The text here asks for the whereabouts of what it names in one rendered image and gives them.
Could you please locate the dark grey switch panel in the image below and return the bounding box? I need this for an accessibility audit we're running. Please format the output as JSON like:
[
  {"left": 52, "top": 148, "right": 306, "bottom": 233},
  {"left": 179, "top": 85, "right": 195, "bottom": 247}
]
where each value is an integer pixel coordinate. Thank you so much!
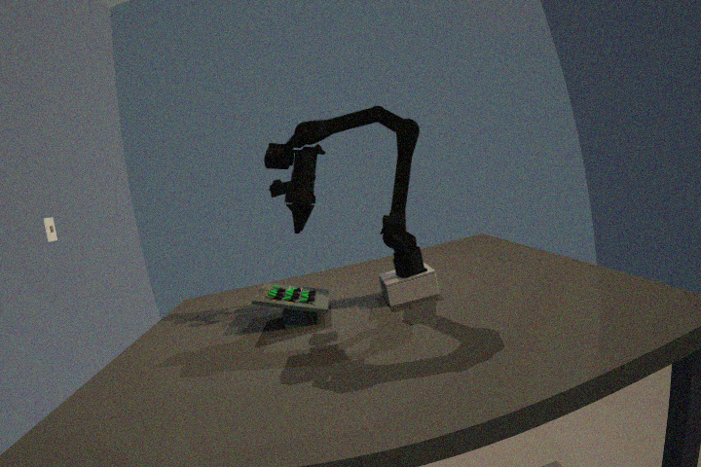
[{"left": 251, "top": 282, "right": 329, "bottom": 329}]

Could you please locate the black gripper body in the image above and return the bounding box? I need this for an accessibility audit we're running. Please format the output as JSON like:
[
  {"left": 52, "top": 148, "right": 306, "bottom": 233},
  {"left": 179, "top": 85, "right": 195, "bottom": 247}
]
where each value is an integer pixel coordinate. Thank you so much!
[{"left": 284, "top": 169, "right": 316, "bottom": 205}]

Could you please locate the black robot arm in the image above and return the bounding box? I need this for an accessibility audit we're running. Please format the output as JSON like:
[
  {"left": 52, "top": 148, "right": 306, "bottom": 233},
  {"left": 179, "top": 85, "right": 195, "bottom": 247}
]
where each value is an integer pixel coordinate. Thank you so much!
[{"left": 265, "top": 106, "right": 427, "bottom": 278}]

